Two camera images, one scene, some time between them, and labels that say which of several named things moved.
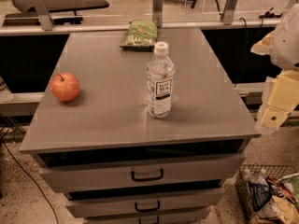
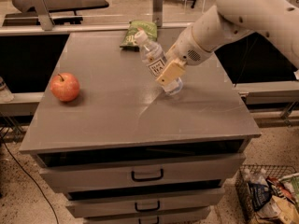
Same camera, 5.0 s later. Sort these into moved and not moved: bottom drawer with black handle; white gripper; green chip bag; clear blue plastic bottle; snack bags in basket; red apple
Moved: clear blue plastic bottle; white gripper
Not moved: bottom drawer with black handle; green chip bag; red apple; snack bags in basket
